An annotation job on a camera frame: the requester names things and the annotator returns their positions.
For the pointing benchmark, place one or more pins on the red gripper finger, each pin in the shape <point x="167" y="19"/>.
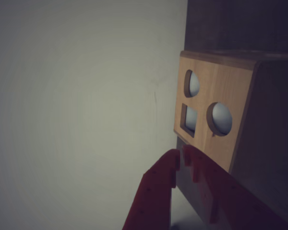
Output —
<point x="153" y="191"/>
<point x="225" y="196"/>

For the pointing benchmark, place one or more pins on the wooden shape sorter box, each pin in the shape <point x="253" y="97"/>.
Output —
<point x="230" y="88"/>

